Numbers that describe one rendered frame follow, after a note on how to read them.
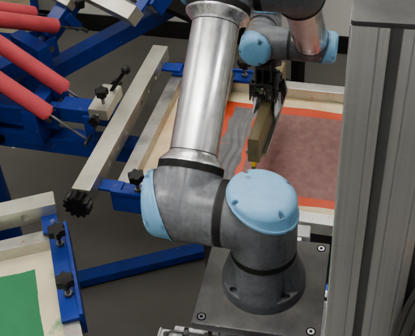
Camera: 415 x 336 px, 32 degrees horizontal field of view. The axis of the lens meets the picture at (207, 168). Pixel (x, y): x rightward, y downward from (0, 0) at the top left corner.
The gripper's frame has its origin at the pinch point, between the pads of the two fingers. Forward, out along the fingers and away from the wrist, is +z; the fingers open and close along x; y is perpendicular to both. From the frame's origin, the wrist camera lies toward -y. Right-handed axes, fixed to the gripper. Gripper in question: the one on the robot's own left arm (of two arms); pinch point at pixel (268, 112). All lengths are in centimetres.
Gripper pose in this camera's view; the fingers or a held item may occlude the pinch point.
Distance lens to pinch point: 199.6
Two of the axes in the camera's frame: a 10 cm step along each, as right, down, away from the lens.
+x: 9.7, 1.3, -2.3
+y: -2.5, 6.5, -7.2
